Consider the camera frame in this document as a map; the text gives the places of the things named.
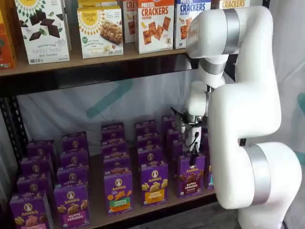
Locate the teal tape strip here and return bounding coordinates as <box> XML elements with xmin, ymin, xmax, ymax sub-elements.
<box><xmin>85</xmin><ymin>79</ymin><xmax>133</xmax><ymax>119</ymax></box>

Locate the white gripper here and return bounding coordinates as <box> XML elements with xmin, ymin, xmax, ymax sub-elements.
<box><xmin>182</xmin><ymin>123</ymin><xmax>203</xmax><ymax>167</ymax></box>

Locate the orange cheddar pretzel crackers box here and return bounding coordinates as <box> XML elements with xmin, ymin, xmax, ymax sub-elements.
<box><xmin>134</xmin><ymin>0</ymin><xmax>175</xmax><ymax>55</ymax></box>

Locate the orange snack box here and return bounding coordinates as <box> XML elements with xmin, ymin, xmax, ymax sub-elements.
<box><xmin>0</xmin><ymin>7</ymin><xmax>17</xmax><ymax>70</ymax></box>

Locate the yellow pretzel crackers box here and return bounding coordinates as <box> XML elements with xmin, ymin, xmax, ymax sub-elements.
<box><xmin>219</xmin><ymin>0</ymin><xmax>251</xmax><ymax>10</ymax></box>

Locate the purple Annie's chocolate bunny box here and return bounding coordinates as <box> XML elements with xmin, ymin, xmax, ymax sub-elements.
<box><xmin>178</xmin><ymin>154</ymin><xmax>206</xmax><ymax>198</ymax></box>

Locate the purple Annie's box yellow label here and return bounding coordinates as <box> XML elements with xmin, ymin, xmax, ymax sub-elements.
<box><xmin>140</xmin><ymin>162</ymin><xmax>169</xmax><ymax>208</ymax></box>

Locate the red pretzel crackers box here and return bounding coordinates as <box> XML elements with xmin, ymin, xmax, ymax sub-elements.
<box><xmin>122</xmin><ymin>0</ymin><xmax>138</xmax><ymax>44</ymax></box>

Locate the purple Annie's box pink label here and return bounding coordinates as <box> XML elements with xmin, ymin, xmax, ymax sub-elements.
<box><xmin>9</xmin><ymin>190</ymin><xmax>51</xmax><ymax>229</ymax></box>

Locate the purple Annie's box green label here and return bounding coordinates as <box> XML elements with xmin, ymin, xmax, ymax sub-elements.
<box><xmin>103</xmin><ymin>170</ymin><xmax>133</xmax><ymax>217</ymax></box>

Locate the purple Annie's box teal label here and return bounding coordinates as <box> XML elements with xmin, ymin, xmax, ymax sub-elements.
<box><xmin>205</xmin><ymin>164</ymin><xmax>215</xmax><ymax>190</ymax></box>

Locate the Simple Mills almond bar box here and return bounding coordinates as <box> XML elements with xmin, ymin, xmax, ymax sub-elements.
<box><xmin>78</xmin><ymin>0</ymin><xmax>119</xmax><ymax>9</ymax></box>
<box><xmin>77</xmin><ymin>6</ymin><xmax>124</xmax><ymax>60</ymax></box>

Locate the white translucent plastic sheet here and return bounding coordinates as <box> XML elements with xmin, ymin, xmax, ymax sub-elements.
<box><xmin>16</xmin><ymin>71</ymin><xmax>209</xmax><ymax>156</ymax></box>

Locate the purple Annie's bunny grahams box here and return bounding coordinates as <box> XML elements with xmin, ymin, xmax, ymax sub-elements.
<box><xmin>53</xmin><ymin>183</ymin><xmax>91</xmax><ymax>226</ymax></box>

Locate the white Sweet Thins box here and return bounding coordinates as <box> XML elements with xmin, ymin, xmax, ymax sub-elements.
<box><xmin>14</xmin><ymin>0</ymin><xmax>72</xmax><ymax>65</ymax></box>

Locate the black metal shelf frame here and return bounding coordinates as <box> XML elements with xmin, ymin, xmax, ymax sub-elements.
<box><xmin>0</xmin><ymin>0</ymin><xmax>271</xmax><ymax>229</ymax></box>

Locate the blue sea salt crackers box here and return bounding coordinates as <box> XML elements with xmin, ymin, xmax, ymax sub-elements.
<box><xmin>173</xmin><ymin>0</ymin><xmax>212</xmax><ymax>50</ymax></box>

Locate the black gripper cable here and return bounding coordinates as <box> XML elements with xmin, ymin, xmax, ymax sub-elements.
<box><xmin>170</xmin><ymin>107</ymin><xmax>200</xmax><ymax>155</ymax></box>

